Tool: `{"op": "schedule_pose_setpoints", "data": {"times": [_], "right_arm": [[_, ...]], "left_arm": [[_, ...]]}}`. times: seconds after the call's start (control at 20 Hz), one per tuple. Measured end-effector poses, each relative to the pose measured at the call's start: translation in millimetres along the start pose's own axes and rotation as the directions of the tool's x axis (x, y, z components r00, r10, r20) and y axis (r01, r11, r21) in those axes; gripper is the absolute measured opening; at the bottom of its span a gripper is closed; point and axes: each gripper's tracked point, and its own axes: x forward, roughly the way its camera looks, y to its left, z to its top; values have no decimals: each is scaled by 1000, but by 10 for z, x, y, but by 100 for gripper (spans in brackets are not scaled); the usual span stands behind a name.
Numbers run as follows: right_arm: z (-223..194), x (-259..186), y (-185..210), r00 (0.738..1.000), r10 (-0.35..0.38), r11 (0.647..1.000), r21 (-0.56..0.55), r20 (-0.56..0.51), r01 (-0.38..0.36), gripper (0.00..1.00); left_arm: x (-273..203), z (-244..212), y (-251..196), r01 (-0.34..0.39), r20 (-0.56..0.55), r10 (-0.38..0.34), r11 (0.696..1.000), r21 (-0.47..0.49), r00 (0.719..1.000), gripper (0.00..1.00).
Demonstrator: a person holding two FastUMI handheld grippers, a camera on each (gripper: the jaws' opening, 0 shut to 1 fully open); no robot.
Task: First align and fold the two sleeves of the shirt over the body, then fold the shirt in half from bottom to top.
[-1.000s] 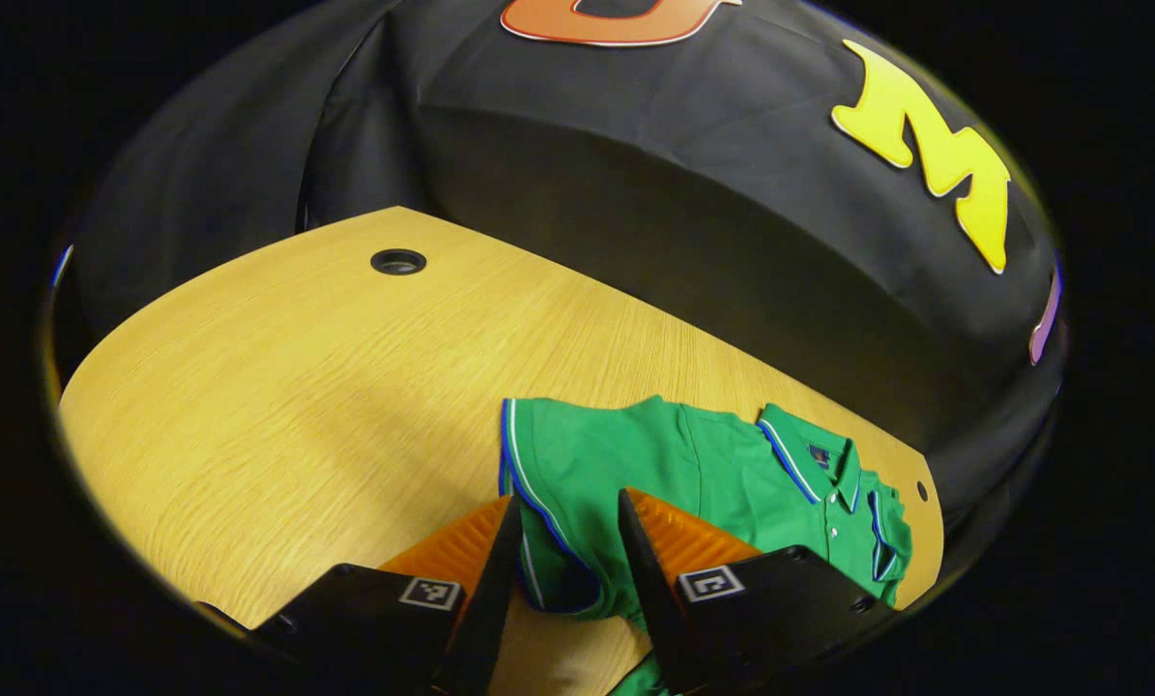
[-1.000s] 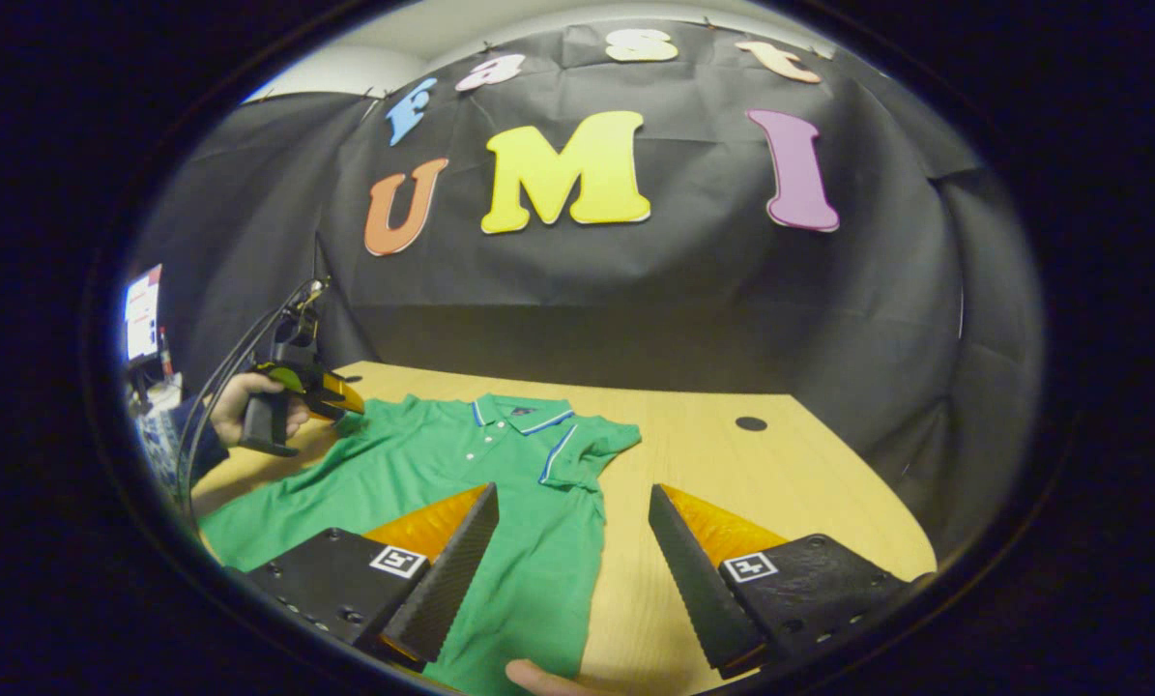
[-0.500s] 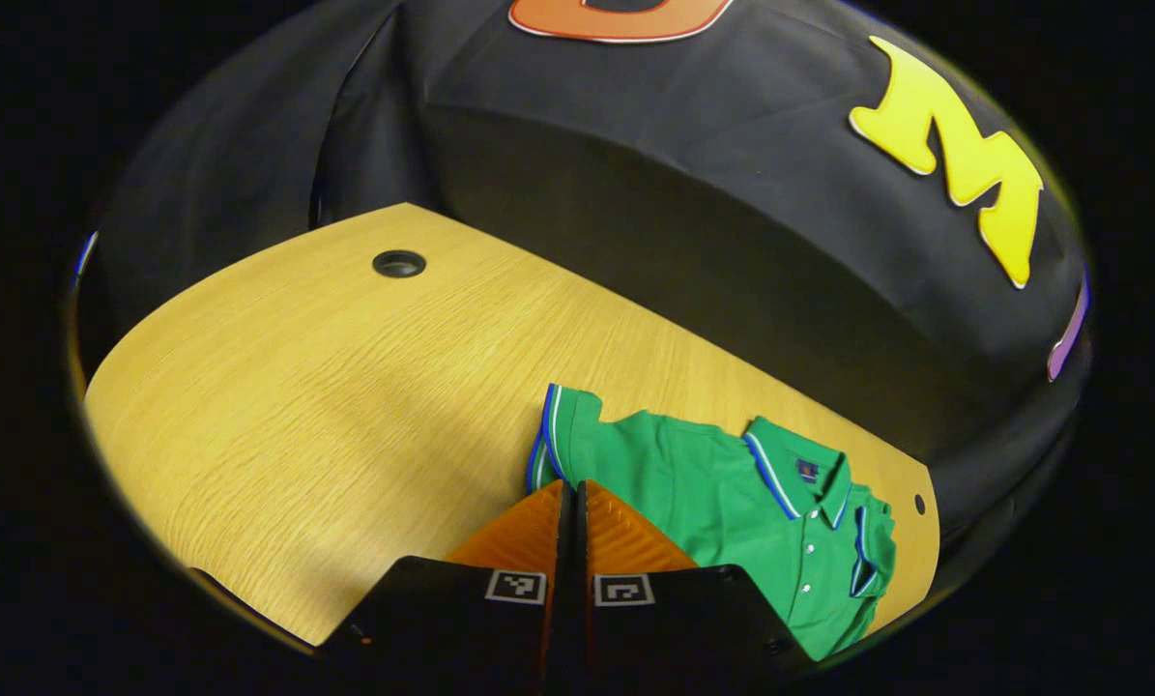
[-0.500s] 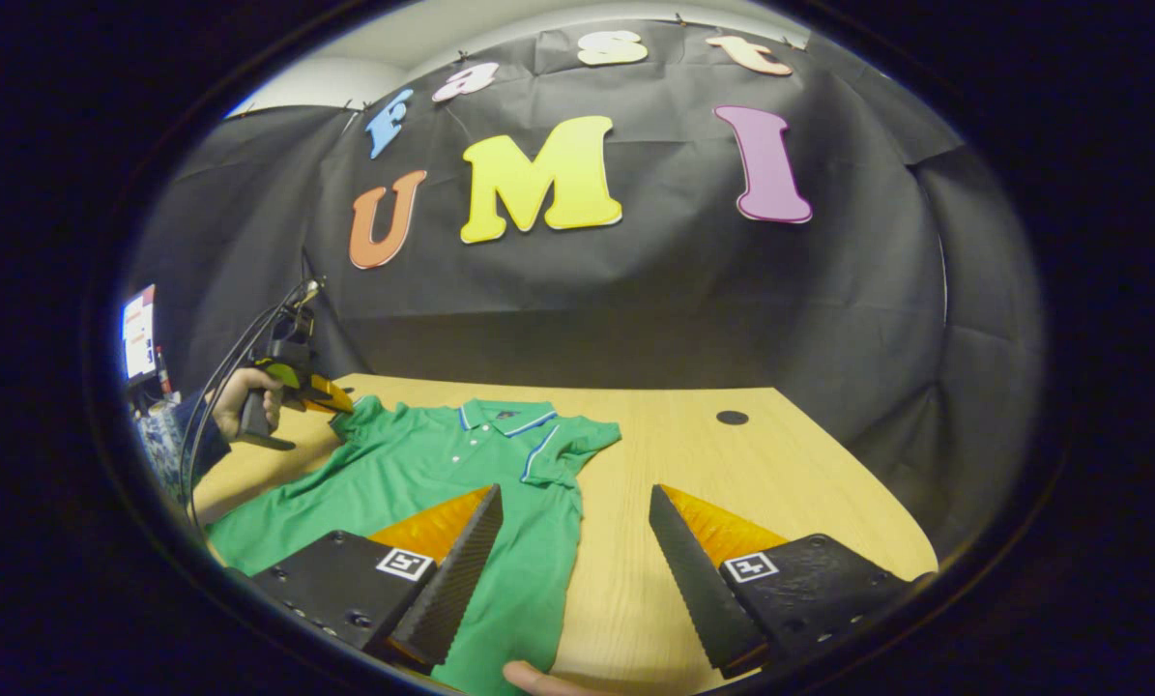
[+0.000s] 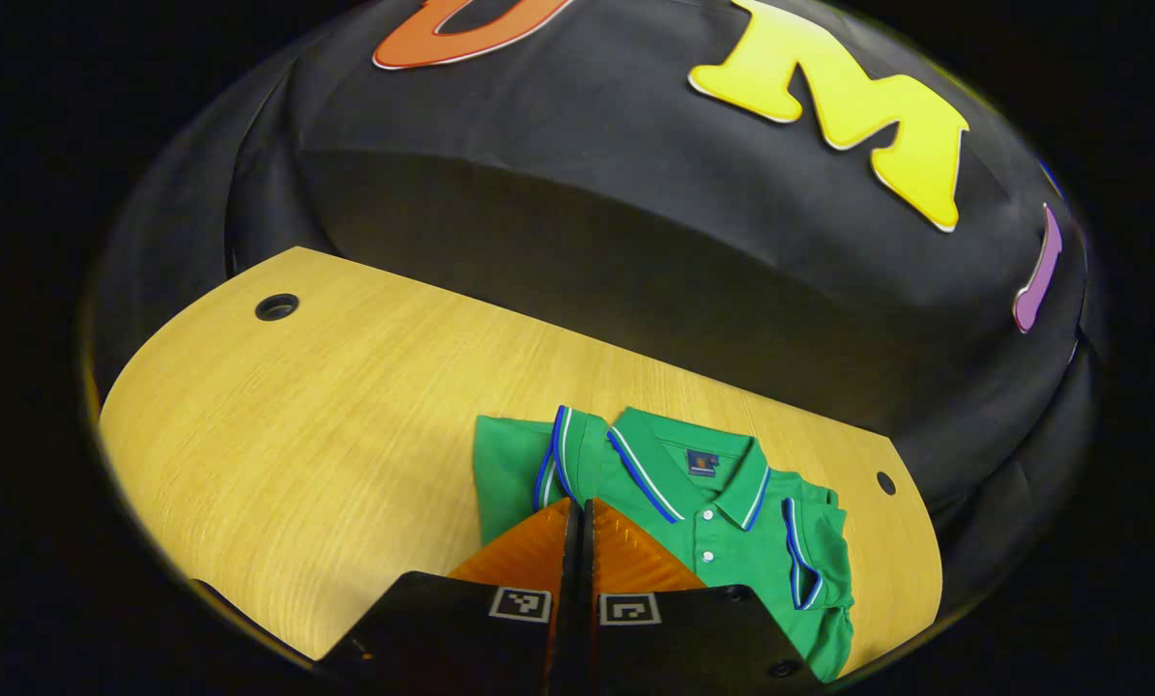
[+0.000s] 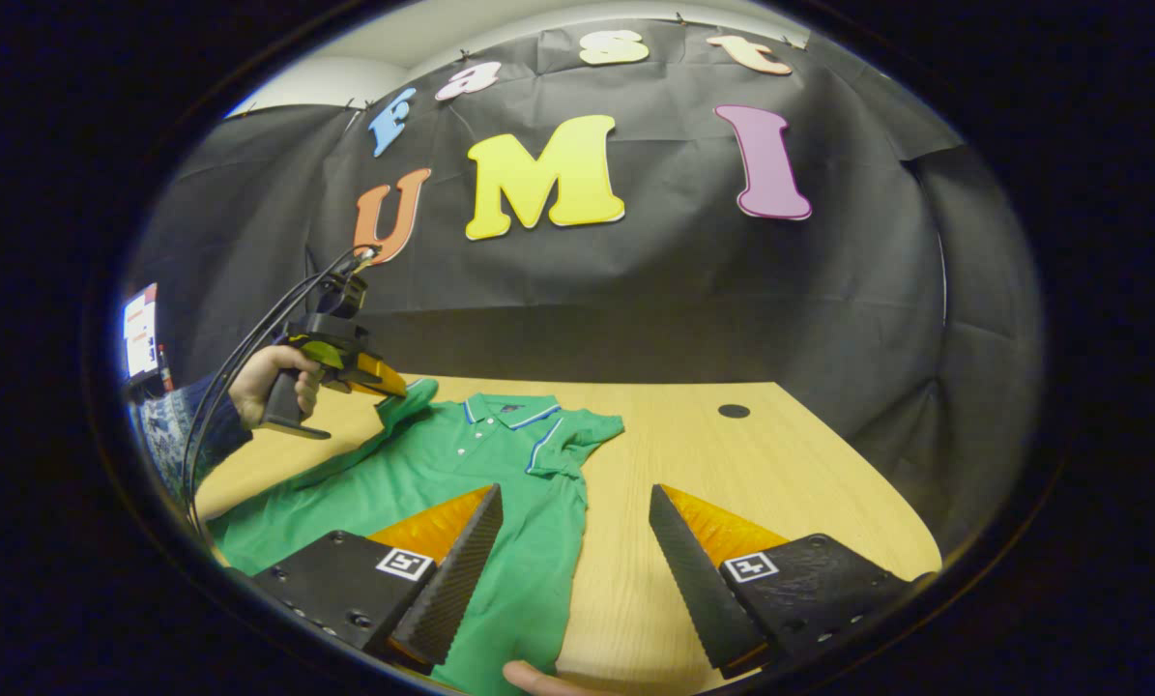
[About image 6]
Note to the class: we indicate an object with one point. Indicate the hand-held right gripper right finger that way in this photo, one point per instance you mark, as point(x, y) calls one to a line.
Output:
point(698, 590)

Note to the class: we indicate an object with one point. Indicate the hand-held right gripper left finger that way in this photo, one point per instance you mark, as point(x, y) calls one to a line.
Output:
point(451, 590)

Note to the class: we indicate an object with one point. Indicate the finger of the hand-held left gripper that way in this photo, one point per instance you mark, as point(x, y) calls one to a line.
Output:
point(374, 372)

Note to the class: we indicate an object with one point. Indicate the green T-shirt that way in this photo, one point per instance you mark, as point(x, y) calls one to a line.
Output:
point(500, 454)

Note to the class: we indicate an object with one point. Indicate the red label bottle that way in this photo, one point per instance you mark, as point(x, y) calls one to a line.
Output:
point(164, 367)

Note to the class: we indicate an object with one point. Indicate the computer monitor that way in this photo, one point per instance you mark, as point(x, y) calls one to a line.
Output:
point(139, 333)

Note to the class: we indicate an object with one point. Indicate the black backdrop cloth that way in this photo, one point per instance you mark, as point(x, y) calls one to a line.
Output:
point(635, 309)

